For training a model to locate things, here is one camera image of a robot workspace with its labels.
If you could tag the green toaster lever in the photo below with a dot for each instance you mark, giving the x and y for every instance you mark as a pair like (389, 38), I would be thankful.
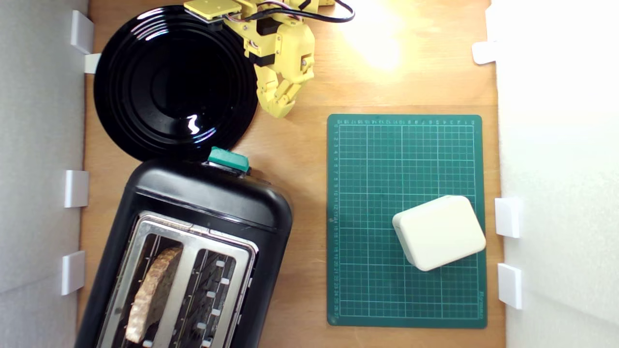
(228, 158)

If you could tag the black two-slot toaster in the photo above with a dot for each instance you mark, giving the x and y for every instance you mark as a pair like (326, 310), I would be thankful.
(203, 193)

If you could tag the green cutting mat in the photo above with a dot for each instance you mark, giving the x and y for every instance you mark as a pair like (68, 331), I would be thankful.
(367, 169)

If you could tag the black round plate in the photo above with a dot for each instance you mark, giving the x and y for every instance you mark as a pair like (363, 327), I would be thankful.
(159, 87)

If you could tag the white block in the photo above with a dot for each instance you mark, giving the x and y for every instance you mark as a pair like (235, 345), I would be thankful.
(440, 232)

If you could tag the brown bread slice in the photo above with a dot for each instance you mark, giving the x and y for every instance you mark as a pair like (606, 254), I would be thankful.
(150, 295)

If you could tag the yellow wrist camera box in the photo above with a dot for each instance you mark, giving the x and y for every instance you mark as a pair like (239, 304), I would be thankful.
(213, 7)

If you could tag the white wall clip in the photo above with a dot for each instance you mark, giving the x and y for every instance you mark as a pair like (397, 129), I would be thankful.
(92, 63)
(508, 217)
(76, 188)
(510, 285)
(72, 273)
(483, 52)
(82, 31)

